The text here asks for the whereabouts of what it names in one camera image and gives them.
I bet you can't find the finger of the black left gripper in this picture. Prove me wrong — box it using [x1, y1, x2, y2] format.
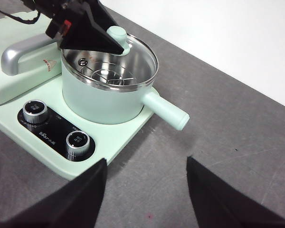
[86, 0, 118, 34]
[58, 10, 124, 55]

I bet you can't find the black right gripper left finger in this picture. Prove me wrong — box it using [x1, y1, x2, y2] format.
[0, 158, 108, 228]

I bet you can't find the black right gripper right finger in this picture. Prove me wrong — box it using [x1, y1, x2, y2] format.
[186, 156, 285, 228]

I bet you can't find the glass lid with green knob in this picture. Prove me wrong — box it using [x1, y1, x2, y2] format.
[61, 26, 159, 92]

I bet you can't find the triangular warning sticker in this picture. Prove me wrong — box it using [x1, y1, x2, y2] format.
[42, 58, 57, 72]

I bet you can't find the silver control knob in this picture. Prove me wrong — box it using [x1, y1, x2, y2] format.
[66, 131, 90, 155]
[22, 100, 48, 124]

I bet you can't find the green breakfast maker base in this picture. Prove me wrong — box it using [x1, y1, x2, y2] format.
[0, 76, 155, 181]

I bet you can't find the green griddle cover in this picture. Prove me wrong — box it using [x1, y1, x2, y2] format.
[0, 11, 63, 107]

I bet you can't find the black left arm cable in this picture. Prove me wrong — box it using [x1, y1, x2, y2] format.
[0, 0, 41, 25]

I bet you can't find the silver griddle cover handle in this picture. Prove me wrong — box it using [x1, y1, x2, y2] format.
[1, 33, 60, 76]

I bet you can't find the green pot with handle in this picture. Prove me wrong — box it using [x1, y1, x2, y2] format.
[61, 33, 190, 131]

